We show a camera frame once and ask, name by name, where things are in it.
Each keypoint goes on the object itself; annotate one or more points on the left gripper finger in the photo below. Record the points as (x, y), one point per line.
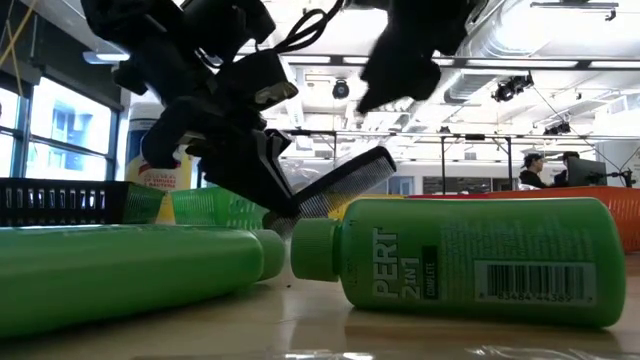
(280, 142)
(250, 175)

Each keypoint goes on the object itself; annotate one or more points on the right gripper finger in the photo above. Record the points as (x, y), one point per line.
(400, 75)

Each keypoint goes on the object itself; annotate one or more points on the black comb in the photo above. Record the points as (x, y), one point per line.
(350, 180)

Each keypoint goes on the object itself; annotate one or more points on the green shampoo bottle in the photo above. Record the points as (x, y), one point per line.
(125, 275)
(450, 250)

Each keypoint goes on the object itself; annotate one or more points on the orange plastic basket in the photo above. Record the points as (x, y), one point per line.
(625, 210)

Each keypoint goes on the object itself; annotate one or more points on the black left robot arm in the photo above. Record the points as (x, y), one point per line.
(150, 40)

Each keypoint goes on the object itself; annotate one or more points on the green plastic basket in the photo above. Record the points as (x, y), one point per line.
(215, 207)

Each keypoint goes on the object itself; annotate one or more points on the yellow Lysol wipes canister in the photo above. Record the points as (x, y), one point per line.
(155, 180)

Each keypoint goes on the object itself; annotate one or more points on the yellow plastic basket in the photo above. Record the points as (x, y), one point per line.
(342, 212)

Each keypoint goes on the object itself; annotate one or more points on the long ceiling light strip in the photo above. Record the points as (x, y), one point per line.
(525, 63)

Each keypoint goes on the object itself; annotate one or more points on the red plastic basket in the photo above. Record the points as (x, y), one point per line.
(450, 195)

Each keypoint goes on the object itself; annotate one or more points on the black plastic basket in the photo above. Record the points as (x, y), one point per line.
(60, 210)

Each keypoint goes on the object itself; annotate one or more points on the black monitor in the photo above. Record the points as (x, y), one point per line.
(586, 171)

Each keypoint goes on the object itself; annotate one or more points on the black ceiling camera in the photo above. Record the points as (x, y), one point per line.
(340, 89)
(510, 89)

